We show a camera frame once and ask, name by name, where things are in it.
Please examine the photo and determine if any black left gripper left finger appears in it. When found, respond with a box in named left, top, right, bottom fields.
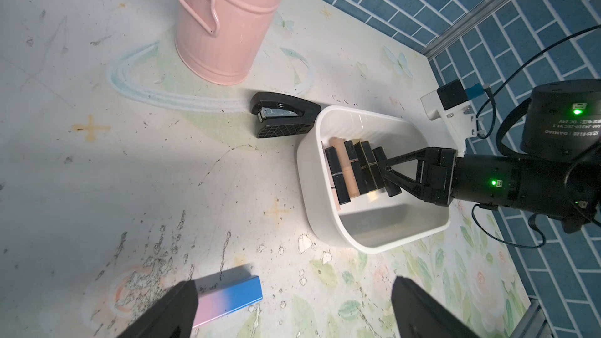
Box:
left=118, top=281, right=198, bottom=338

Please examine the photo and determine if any black lipstick gold band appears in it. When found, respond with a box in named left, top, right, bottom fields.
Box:
left=344, top=140, right=369, bottom=195

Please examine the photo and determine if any black gold square lipstick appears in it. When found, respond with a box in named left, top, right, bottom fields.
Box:
left=355, top=141, right=385, bottom=192

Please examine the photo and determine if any long black lipstick tube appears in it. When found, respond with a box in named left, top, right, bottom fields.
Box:
left=372, top=146, right=402, bottom=197

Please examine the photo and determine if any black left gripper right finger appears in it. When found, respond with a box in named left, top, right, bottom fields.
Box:
left=391, top=276, right=477, bottom=338

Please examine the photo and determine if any black lipstick silver band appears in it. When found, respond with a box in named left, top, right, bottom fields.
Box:
left=325, top=146, right=351, bottom=205

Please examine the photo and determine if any black stapler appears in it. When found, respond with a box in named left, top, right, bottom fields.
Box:
left=250, top=92, right=322, bottom=139

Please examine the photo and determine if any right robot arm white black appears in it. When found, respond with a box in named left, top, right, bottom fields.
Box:
left=378, top=79, right=600, bottom=233

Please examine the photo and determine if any white plastic storage box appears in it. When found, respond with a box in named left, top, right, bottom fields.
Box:
left=297, top=106, right=450, bottom=254

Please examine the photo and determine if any beige concealer tube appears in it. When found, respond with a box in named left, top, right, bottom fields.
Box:
left=330, top=137, right=360, bottom=198

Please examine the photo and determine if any pink metal pen bucket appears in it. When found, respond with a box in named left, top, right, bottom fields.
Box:
left=175, top=0, right=282, bottom=85

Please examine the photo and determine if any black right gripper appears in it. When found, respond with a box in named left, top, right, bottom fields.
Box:
left=377, top=147, right=458, bottom=207

